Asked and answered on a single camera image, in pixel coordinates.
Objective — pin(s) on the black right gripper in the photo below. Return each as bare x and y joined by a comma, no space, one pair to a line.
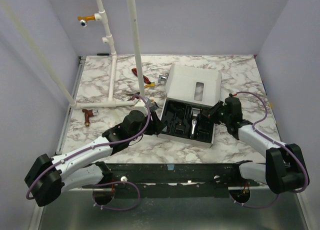
213,111

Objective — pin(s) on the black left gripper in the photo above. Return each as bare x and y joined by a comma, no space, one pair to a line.
156,126

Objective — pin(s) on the white hair clipper kit box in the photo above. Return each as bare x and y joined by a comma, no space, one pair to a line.
189,87

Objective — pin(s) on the clear black clipper guard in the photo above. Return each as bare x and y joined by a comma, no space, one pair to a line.
153,106

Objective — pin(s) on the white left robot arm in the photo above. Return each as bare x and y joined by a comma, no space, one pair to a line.
49,177

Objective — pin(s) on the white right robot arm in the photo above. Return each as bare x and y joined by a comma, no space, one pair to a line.
284,169

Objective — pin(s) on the chrome faucet fitting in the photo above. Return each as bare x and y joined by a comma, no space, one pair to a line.
163,77

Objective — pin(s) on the brown garden faucet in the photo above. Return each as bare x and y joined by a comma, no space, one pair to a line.
89,113

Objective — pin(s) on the orange faucet on pipe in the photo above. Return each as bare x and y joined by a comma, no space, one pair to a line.
83,20

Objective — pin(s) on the yellow handled pliers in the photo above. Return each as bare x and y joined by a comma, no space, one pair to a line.
132,96

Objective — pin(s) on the yellow wire brush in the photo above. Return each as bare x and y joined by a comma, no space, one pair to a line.
150,85

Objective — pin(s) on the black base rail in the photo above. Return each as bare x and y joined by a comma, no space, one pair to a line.
175,180

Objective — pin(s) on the white PVC pipe frame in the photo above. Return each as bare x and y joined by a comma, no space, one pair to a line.
100,16

